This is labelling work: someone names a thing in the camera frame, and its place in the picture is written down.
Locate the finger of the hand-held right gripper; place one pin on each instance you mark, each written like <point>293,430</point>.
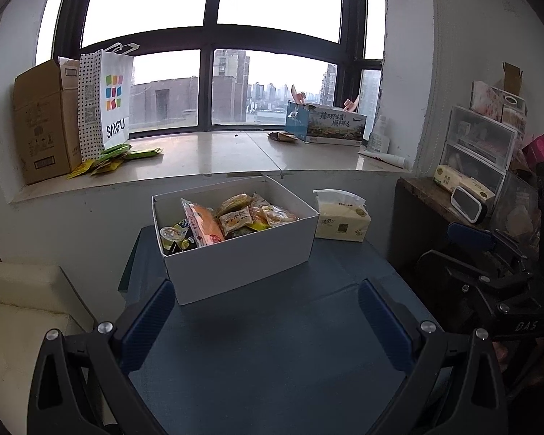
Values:
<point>453,272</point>
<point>467,233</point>

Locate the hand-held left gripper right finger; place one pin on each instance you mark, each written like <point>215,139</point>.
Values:
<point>385,321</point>

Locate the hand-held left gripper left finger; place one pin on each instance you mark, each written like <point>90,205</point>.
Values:
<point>147,321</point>

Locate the clear jelly cup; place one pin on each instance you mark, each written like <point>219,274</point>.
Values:
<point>171,234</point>

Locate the yellow snack bag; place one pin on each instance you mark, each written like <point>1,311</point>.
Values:
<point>186,229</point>

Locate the white cardboard box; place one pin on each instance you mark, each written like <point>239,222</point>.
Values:
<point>235,267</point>

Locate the orange snack packet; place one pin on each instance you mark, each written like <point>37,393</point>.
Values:
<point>204,224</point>

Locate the clear bread snack packet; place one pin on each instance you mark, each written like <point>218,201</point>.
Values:
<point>233,203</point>
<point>279,215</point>
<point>235,222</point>

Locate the white framed black device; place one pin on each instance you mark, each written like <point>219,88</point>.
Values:
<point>468,204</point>

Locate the yellow white tissue pack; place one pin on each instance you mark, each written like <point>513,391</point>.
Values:
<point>446,176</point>
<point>478,190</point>

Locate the clear plastic bag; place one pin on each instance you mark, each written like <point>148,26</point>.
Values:
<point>517,208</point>

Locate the brown wooden side table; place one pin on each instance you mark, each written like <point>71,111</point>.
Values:
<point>421,199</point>

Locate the clear plastic drawer unit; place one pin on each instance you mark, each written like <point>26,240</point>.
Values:
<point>480,145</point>

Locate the cream tissue pack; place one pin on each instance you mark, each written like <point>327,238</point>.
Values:
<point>342,222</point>

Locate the magenta bag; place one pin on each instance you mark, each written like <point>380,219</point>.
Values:
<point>539,152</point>

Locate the white tube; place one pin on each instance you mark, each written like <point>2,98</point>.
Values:
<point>383,157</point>

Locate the cream sofa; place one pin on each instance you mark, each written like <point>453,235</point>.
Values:
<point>22,299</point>

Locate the white plastic bottle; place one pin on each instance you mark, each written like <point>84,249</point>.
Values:
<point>378,138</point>

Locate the pink printed box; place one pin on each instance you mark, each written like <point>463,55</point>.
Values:
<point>489,99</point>

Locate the small open cardboard box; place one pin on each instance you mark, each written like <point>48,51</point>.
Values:
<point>512,77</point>

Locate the pile of green yellow sachets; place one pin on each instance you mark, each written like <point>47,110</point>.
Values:
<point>113,156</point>

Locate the pink plastic piece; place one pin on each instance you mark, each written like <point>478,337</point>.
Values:
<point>351,105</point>
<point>298,96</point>

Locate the blue printed gift box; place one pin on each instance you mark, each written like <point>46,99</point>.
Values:
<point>331,124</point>

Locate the torn brown wrapper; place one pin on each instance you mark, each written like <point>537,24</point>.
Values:
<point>283,137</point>

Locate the brown cardboard box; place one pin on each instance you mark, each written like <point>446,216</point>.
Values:
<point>43,131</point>

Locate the white polka dot shopping bag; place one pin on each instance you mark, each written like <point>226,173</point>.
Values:
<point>113,99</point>

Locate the black window frame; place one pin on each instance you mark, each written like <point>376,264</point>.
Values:
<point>206,36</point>

